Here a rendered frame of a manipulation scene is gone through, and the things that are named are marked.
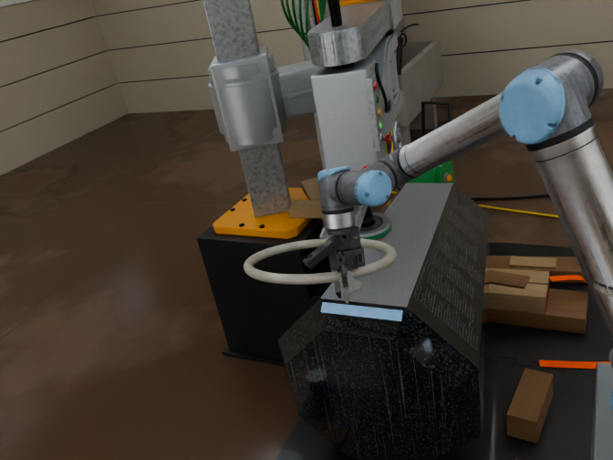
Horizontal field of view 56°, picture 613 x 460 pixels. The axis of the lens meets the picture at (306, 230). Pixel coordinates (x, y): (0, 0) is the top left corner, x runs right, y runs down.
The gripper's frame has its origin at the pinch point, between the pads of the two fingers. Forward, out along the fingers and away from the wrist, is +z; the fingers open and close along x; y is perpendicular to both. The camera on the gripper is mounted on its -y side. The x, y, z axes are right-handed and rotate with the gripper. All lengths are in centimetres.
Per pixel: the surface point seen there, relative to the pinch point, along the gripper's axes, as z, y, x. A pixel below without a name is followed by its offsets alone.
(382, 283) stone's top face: 12, 32, 41
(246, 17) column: -97, 10, 106
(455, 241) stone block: 7, 77, 62
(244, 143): -44, 4, 118
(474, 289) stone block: 23, 72, 43
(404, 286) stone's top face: 13, 37, 34
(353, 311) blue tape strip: 18.0, 16.8, 35.0
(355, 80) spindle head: -63, 34, 52
